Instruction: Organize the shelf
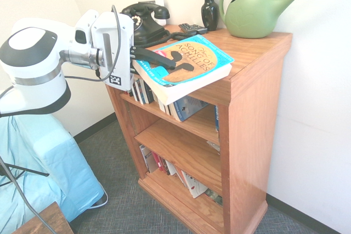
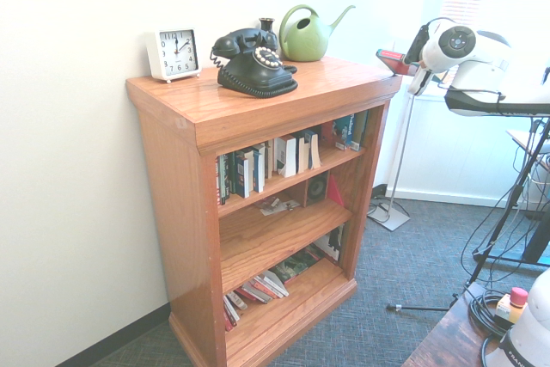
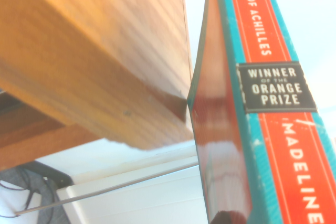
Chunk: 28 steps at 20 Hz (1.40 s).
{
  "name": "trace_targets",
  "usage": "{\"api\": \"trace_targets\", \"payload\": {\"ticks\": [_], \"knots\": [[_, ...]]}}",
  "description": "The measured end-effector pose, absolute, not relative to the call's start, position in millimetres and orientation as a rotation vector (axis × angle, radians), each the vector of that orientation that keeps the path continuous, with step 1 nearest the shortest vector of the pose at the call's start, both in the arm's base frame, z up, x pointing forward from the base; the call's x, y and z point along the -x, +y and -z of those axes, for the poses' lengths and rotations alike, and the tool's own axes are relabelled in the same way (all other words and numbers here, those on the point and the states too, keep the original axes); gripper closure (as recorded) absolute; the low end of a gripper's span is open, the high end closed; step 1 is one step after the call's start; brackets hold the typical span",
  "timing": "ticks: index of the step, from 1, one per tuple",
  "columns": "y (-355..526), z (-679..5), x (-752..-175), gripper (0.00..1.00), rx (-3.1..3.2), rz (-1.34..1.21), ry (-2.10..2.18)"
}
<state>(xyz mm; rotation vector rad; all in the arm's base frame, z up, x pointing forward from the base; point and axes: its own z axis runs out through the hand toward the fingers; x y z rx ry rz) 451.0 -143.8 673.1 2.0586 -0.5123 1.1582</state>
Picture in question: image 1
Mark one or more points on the red spine book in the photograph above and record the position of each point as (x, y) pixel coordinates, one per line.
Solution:
(158, 162)

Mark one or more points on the white spine book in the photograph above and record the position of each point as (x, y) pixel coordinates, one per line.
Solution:
(140, 94)
(159, 103)

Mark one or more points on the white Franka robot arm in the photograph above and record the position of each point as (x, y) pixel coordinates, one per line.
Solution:
(33, 80)

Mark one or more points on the black tripod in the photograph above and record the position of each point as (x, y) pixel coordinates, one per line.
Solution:
(27, 168)

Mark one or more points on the wooden bookshelf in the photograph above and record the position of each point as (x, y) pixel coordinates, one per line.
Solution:
(246, 135)

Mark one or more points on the plain white book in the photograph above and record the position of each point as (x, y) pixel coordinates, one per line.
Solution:
(170, 168)

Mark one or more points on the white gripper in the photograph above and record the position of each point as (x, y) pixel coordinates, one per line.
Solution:
(123, 58)

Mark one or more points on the dark wooden table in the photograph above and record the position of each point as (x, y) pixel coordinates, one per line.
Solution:
(52, 220)

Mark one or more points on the black glossy vase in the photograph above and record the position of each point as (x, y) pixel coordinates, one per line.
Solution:
(209, 12)

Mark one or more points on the blue hardcover book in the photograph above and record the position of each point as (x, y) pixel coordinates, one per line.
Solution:
(216, 119)

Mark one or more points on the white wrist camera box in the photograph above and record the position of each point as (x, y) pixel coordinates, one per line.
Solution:
(85, 25)

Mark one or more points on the white red spotted book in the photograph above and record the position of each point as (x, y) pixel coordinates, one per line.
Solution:
(194, 186)

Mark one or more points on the dark spine book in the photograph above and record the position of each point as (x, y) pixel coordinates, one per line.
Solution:
(165, 166)

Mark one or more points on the white gray book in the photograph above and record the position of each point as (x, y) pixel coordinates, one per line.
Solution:
(149, 160)

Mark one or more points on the black telephone handset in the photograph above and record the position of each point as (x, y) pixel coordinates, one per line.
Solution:
(161, 12)

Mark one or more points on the orange thin book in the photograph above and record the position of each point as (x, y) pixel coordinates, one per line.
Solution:
(181, 176)

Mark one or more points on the thick black spine book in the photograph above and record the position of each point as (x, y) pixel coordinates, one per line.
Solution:
(148, 95)

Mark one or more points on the black Shadow of Giant book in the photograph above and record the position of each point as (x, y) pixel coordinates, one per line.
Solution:
(171, 112)

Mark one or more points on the green plastic watering can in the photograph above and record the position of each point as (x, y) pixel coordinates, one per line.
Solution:
(252, 17)

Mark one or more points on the blue Wiley paperback book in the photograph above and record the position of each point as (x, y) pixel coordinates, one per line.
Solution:
(189, 108)

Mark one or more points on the dark green book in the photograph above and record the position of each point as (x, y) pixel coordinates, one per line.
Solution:
(215, 197)

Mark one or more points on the white wall plate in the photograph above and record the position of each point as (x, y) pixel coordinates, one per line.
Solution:
(160, 0)

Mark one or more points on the thin black spine book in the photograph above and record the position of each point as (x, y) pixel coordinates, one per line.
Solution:
(135, 92)

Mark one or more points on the black rotary telephone base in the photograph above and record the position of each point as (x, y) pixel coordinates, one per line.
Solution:
(148, 32)

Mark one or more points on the teal Song of Achilles book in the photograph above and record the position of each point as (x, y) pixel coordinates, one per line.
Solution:
(192, 80)

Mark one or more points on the light blue cloth cover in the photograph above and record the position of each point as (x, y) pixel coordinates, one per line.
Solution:
(55, 162)

